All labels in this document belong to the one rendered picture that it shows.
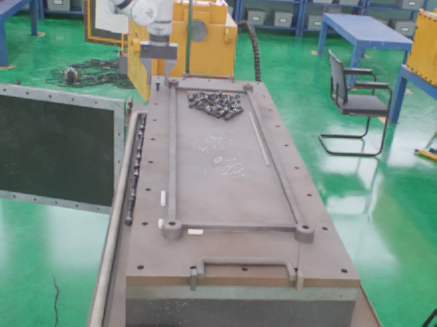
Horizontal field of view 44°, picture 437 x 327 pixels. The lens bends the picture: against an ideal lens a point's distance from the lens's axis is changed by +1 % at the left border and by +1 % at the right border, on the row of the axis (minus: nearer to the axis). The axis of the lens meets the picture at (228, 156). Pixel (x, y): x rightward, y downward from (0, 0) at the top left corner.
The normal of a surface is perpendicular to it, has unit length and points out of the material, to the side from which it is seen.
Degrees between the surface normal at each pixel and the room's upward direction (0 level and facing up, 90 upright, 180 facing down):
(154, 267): 0
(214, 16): 90
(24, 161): 90
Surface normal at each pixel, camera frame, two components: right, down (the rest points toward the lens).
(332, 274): 0.09, -0.90
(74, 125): -0.14, 0.40
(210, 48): 0.12, 0.43
